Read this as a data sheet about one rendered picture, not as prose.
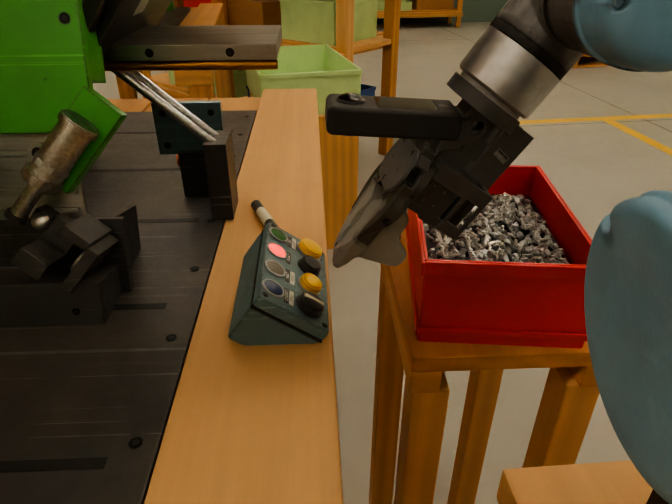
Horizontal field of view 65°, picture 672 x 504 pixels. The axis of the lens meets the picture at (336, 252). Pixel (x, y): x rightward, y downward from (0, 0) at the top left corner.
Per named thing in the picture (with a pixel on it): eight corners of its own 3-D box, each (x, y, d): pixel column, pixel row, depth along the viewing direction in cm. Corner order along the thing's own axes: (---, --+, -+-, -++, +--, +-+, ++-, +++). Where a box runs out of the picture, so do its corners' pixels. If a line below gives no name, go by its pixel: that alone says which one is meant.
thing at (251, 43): (282, 47, 77) (281, 24, 75) (277, 70, 63) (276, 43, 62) (9, 49, 75) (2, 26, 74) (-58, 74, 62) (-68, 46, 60)
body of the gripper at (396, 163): (450, 247, 49) (545, 143, 44) (376, 200, 46) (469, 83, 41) (433, 211, 55) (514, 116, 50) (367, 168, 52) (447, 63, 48)
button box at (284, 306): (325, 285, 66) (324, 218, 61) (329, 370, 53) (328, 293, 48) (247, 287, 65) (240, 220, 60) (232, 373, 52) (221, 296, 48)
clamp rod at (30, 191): (32, 164, 50) (-2, 214, 51) (52, 179, 50) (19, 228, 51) (43, 162, 52) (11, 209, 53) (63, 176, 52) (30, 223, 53)
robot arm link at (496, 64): (506, 32, 39) (476, 18, 46) (465, 84, 41) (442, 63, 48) (574, 90, 42) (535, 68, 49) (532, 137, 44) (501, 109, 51)
